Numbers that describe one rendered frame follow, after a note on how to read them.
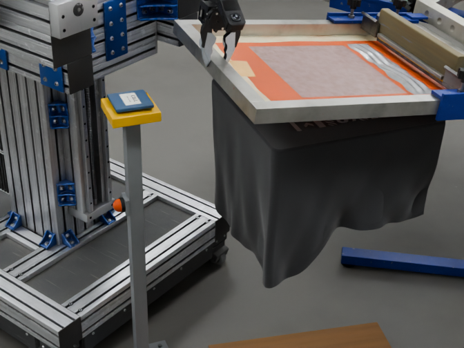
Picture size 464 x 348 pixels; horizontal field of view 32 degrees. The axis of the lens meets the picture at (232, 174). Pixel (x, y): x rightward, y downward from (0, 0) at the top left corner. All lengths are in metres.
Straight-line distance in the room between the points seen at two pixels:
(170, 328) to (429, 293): 0.96
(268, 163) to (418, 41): 0.57
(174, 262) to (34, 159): 0.59
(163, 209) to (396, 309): 0.93
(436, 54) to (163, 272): 1.21
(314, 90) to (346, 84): 0.11
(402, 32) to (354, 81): 0.28
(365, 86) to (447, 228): 1.47
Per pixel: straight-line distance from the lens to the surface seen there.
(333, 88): 2.02
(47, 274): 2.75
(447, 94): 1.98
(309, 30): 2.38
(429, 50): 2.20
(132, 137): 2.13
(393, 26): 2.34
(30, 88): 2.59
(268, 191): 1.99
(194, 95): 4.38
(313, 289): 3.00
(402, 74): 2.19
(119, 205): 2.23
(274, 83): 1.99
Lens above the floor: 1.87
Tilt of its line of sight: 31 degrees down
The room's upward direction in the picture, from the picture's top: 2 degrees clockwise
